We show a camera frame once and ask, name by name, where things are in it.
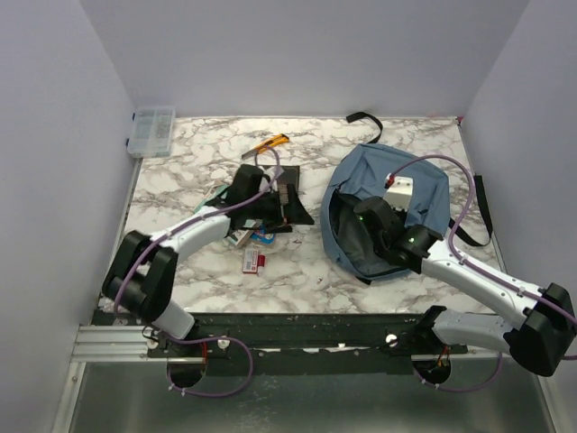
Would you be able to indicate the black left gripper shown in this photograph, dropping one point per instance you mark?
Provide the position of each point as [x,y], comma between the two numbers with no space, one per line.
[295,213]

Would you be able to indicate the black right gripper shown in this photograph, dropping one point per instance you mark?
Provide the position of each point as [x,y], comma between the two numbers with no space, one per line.
[400,214]

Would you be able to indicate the blue backpack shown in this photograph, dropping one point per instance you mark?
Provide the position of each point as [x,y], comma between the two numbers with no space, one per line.
[378,196]

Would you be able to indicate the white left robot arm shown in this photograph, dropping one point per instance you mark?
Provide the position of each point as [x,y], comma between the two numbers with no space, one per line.
[141,276]

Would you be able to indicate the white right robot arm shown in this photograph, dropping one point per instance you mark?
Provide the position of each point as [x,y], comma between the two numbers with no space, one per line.
[534,325]

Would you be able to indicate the blue blister pack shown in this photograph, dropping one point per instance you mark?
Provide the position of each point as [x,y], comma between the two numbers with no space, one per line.
[262,237]

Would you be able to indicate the black paperback book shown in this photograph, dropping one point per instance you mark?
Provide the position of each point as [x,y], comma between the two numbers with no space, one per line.
[290,174]

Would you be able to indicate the red white staples box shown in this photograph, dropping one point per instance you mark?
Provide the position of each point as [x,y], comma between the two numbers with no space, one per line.
[251,259]

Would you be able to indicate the red white glue stick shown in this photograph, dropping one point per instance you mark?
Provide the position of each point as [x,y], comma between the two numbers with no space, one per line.
[261,264]

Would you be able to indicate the yellow utility knife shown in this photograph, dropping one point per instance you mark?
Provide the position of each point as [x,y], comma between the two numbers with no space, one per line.
[269,143]

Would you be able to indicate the clear plastic organizer box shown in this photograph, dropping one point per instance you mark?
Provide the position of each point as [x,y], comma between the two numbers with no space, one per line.
[151,134]

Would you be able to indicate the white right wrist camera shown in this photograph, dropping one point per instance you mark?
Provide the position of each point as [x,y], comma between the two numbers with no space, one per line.
[398,192]

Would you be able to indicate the black mounting base plate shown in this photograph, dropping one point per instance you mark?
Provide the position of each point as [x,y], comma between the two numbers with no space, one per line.
[303,344]

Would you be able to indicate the aluminium rail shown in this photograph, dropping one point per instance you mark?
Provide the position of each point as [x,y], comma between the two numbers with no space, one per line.
[110,344]

